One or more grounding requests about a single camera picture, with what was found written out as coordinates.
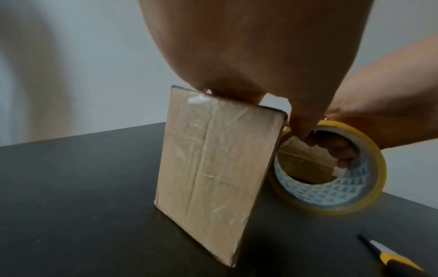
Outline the person's left hand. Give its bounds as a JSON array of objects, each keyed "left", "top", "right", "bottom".
[{"left": 138, "top": 0, "right": 375, "bottom": 140}]

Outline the person's right hand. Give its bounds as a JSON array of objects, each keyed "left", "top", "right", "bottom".
[{"left": 301, "top": 33, "right": 438, "bottom": 170}]

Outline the yellow tape roll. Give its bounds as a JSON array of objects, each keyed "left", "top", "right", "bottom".
[{"left": 267, "top": 120, "right": 389, "bottom": 216}]

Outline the tall cardboard box square hole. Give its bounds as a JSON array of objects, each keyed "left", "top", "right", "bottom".
[{"left": 276, "top": 136, "right": 339, "bottom": 185}]

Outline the wide cardboard box torn flap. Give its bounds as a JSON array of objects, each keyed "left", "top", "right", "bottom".
[{"left": 153, "top": 85, "right": 288, "bottom": 268}]

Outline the black yellow utility knife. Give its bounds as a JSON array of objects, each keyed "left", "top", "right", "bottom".
[{"left": 357, "top": 233, "right": 434, "bottom": 277}]

